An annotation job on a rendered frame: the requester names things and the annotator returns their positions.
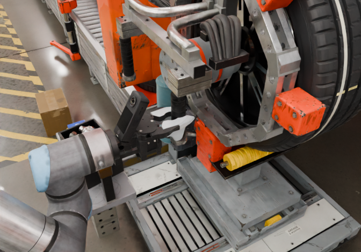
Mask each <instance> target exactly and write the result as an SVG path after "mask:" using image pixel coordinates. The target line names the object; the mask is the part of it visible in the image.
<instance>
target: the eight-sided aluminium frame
mask: <svg viewBox="0 0 361 252"><path fill-rule="evenodd" d="M191 1H192V0H170V1H169V3H170V7H171V6H179V5H187V4H191ZM244 1H245V3H246V6H247V8H248V11H249V14H250V16H251V19H252V22H253V24H254V27H255V30H256V32H257V35H258V38H259V40H260V43H261V45H262V49H263V51H264V54H265V57H266V59H267V62H268V70H267V74H266V80H265V86H264V91H263V97H262V102H261V108H260V112H259V117H258V123H257V125H254V126H250V127H246V128H242V129H238V128H237V127H236V126H235V125H234V124H233V123H232V122H231V121H230V120H229V119H228V118H227V117H226V116H225V115H224V114H223V113H222V112H221V111H219V110H218V109H217V108H216V107H215V106H214V105H213V104H212V103H211V102H210V101H209V99H208V98H207V95H206V92H205V90H202V91H198V92H196V94H197V96H196V94H195V93H191V94H189V95H186V96H187V99H188V101H189V103H188V104H189V106H190V108H191V110H192V111H193V113H194V115H197V116H198V117H199V119H200V120H201V121H202V122H203V123H204V124H205V125H206V126H207V127H208V128H209V129H210V130H211V132H212V133H213V134H214V135H215V136H216V137H217V138H218V139H219V140H220V142H221V143H222V144H224V145H225V146H226V147H232V146H237V145H242V144H246V143H252V142H261V141H264V140H267V139H269V138H272V137H274V136H277V135H279V134H282V133H283V130H284V128H283V126H281V125H280V124H279V123H277V122H276V121H275V120H274V119H273V118H272V117H271V115H272V110H273V105H274V102H275V97H276V95H277V94H280V93H282V92H285V91H289V90H291V89H294V85H295V81H296V78H297V74H298V71H299V70H300V61H301V58H300V55H299V49H298V47H296V45H295V42H294V39H293V37H292V34H291V31H290V28H289V26H288V24H287V21H286V18H285V16H284V13H283V10H282V8H280V9H275V10H270V11H266V12H263V11H262V10H261V8H260V7H259V5H258V3H257V1H256V0H244ZM181 35H183V36H184V37H185V38H187V39H190V38H191V26H188V27H185V28H183V29H181Z"/></svg>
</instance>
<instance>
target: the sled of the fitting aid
mask: <svg viewBox="0 0 361 252"><path fill-rule="evenodd" d="M196 156H197V152H194V153H191V154H189V155H186V156H183V157H181V158H178V159H177V171H178V172H179V174H180V175H181V177H182V178H183V180H184V181H185V182H186V184H187V185H188V186H189V188H190V189H191V191H192V192H193V193H194V195H195V196H196V197H197V199H198V200H199V202H200V203H201V204H202V206H203V208H204V209H205V210H206V212H207V213H208V214H209V216H210V217H211V218H212V220H213V221H214V223H215V224H216V225H217V227H218V229H219V230H220V231H221V233H222V234H223V235H224V237H225V238H226V240H227V241H228V242H229V244H230V245H231V247H232V248H233V249H234V250H235V252H239V251H241V250H243V249H244V248H246V247H248V246H250V245H252V244H254V243H255V242H257V241H259V240H261V239H263V238H265V237H266V236H268V235H270V234H272V233H274V232H276V231H277V230H279V229H281V228H283V227H285V226H287V225H288V224H290V223H292V222H294V221H296V220H298V219H299V218H301V217H303V216H304V215H305V212H306V210H307V206H308V205H307V204H306V203H305V202H304V201H303V200H302V199H301V198H300V200H299V202H297V203H295V204H293V205H292V206H290V207H288V208H286V209H284V210H282V211H280V212H278V213H276V214H274V215H272V216H270V217H269V218H267V219H265V220H263V221H261V222H259V223H257V224H255V225H253V226H251V227H249V228H247V229H246V230H244V231H242V232H241V231H240V230H239V228H238V227H237V226H236V225H235V223H234V222H233V220H232V219H231V218H230V217H229V215H228V214H227V213H226V211H225V210H224V209H223V208H222V206H221V205H220V204H219V202H218V201H217V200H216V198H215V197H214V196H213V195H212V193H211V192H210V190H209V189H208V188H207V187H206V185H205V184H204V183H203V182H202V180H201V179H200V178H199V176H198V175H197V174H196V172H195V171H194V170H193V169H192V167H191V166H190V159H191V158H193V157H196Z"/></svg>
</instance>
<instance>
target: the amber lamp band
mask: <svg viewBox="0 0 361 252"><path fill-rule="evenodd" d="M97 172H98V174H99V177H100V179H103V178H105V177H109V176H111V175H113V171H112V166H110V167H107V168H104V169H101V170H98V171H97Z"/></svg>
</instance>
